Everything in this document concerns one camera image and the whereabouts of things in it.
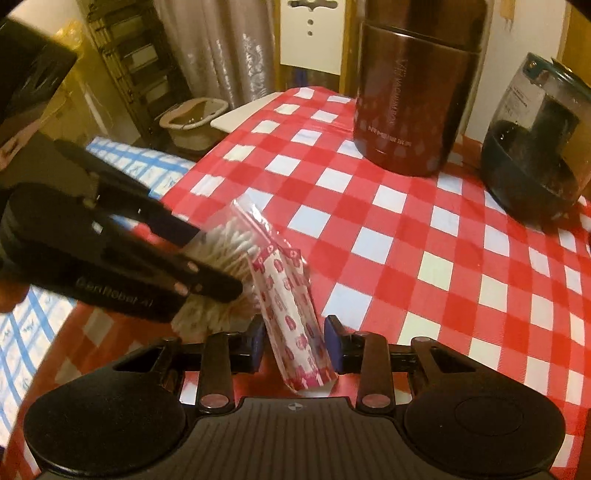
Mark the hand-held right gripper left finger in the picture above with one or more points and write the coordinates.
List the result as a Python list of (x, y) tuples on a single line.
[(256, 344)]

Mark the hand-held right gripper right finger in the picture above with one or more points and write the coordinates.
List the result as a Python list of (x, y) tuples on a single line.
[(331, 344)]

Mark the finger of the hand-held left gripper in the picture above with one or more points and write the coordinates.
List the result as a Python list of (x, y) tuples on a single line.
[(138, 207), (207, 281)]

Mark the bag of cotton swabs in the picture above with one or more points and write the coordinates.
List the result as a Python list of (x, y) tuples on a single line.
[(226, 244)]

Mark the person's left hand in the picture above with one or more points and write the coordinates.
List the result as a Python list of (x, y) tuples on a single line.
[(11, 297)]

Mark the blue checked cloth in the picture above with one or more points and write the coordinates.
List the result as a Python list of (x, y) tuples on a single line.
[(138, 161)]

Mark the beige basket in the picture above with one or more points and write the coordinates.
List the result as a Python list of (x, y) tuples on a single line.
[(194, 122)]

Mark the red checked tablecloth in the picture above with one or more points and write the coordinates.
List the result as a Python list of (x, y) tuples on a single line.
[(392, 258)]

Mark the black metal rack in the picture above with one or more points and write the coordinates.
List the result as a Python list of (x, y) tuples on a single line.
[(134, 69)]

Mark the beige patterned curtain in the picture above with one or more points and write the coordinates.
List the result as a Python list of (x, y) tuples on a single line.
[(221, 50)]

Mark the brown metal canister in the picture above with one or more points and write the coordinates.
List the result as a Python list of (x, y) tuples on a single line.
[(411, 92)]

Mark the glass jar with dark lid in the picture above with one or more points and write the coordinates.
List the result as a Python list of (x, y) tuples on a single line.
[(535, 161)]

